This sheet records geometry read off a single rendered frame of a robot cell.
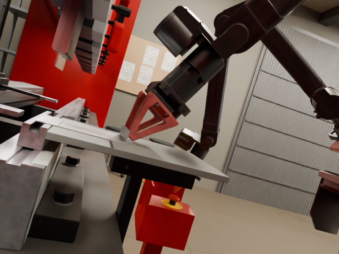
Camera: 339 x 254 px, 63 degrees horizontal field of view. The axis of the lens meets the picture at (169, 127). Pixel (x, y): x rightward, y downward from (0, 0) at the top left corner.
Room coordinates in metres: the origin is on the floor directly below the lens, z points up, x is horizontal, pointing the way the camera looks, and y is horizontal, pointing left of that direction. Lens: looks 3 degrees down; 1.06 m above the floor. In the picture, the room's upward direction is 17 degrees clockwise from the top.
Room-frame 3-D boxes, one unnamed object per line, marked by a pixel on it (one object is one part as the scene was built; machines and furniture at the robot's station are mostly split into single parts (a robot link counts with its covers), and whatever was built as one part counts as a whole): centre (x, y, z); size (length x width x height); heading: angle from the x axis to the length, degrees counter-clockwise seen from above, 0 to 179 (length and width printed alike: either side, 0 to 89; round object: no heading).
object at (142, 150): (0.46, 0.04, 1.00); 0.26 x 0.18 x 0.01; 107
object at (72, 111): (1.62, 0.56, 0.92); 1.68 x 0.06 x 0.10; 17
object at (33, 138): (0.44, 0.19, 0.98); 0.20 x 0.03 x 0.03; 17
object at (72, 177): (0.47, 0.14, 0.89); 0.30 x 0.05 x 0.03; 17
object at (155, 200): (0.95, -0.07, 0.75); 0.20 x 0.16 x 0.18; 10
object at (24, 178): (0.47, 0.20, 0.92); 0.39 x 0.06 x 0.10; 17
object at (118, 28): (0.58, 0.17, 1.20); 0.04 x 0.02 x 0.10; 107
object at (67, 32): (0.41, 0.18, 1.13); 0.10 x 0.02 x 0.10; 17
